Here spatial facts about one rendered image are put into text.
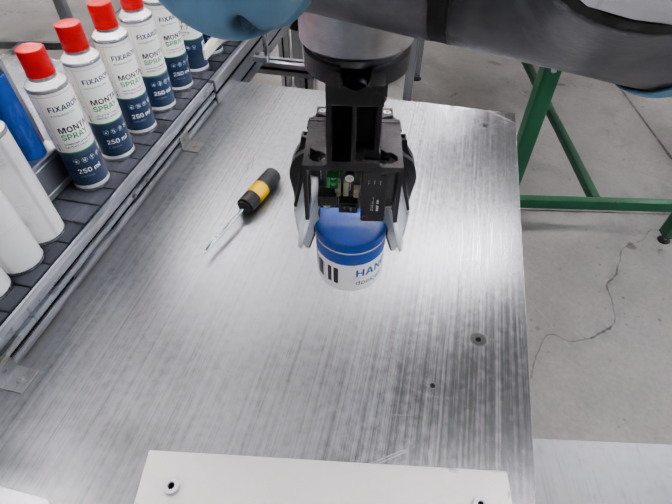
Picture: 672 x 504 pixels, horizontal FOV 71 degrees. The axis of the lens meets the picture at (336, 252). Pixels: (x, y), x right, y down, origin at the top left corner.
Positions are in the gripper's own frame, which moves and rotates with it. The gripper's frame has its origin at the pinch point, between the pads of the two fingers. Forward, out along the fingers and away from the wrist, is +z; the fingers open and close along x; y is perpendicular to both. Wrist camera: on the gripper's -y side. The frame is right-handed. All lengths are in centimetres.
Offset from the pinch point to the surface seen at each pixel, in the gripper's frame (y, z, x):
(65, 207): -15.5, 11.8, -41.2
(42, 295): -0.4, 12.8, -37.8
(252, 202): -20.9, 14.6, -15.3
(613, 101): -209, 99, 142
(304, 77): -80, 24, -13
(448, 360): 4.0, 16.9, 12.3
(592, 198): -102, 79, 88
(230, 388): 8.8, 16.9, -13.2
